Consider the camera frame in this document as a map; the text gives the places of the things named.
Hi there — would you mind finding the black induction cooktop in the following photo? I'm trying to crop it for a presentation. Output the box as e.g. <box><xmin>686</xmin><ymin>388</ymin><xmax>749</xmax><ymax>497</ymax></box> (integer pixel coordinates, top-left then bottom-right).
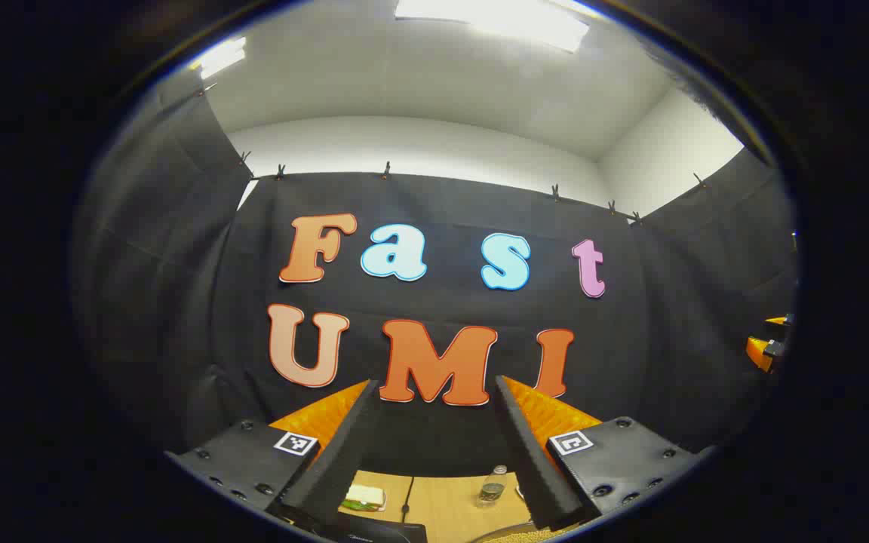
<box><xmin>327</xmin><ymin>513</ymin><xmax>429</xmax><ymax>543</ymax></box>

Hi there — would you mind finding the row of black clips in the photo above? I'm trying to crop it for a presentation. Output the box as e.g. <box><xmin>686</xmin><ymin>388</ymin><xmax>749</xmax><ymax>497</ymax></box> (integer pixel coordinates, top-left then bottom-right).
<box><xmin>195</xmin><ymin>83</ymin><xmax>707</xmax><ymax>225</ymax></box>

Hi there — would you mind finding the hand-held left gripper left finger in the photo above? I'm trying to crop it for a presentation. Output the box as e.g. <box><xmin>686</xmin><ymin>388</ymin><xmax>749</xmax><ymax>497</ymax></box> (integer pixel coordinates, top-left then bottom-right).
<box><xmin>165</xmin><ymin>379</ymin><xmax>380</xmax><ymax>532</ymax></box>

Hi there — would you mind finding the clear plastic water bottle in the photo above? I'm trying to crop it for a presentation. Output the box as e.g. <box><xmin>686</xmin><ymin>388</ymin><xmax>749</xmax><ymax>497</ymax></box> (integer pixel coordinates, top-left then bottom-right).
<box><xmin>477</xmin><ymin>465</ymin><xmax>509</xmax><ymax>508</ymax></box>

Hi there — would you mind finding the ceiling light panel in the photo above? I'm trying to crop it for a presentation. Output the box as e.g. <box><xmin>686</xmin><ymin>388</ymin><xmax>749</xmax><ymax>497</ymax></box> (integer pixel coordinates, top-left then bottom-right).
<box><xmin>192</xmin><ymin>36</ymin><xmax>247</xmax><ymax>81</ymax></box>

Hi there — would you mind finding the steel pot with black handles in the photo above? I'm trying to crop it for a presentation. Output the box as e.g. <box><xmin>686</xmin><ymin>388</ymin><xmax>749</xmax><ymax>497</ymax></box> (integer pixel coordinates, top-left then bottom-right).
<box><xmin>471</xmin><ymin>520</ymin><xmax>590</xmax><ymax>543</ymax></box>

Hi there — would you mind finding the pile of soybeans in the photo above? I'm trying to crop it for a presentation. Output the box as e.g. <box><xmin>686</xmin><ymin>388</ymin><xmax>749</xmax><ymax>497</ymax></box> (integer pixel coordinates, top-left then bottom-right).
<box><xmin>501</xmin><ymin>529</ymin><xmax>582</xmax><ymax>543</ymax></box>

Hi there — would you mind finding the sandwich with lettuce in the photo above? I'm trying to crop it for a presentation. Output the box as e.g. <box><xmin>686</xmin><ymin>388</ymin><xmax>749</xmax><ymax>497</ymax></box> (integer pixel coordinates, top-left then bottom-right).
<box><xmin>342</xmin><ymin>483</ymin><xmax>388</xmax><ymax>513</ymax></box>

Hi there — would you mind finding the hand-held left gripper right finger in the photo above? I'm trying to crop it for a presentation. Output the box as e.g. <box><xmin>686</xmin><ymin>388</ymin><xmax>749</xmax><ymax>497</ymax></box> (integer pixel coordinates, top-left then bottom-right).
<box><xmin>493</xmin><ymin>375</ymin><xmax>714</xmax><ymax>531</ymax></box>

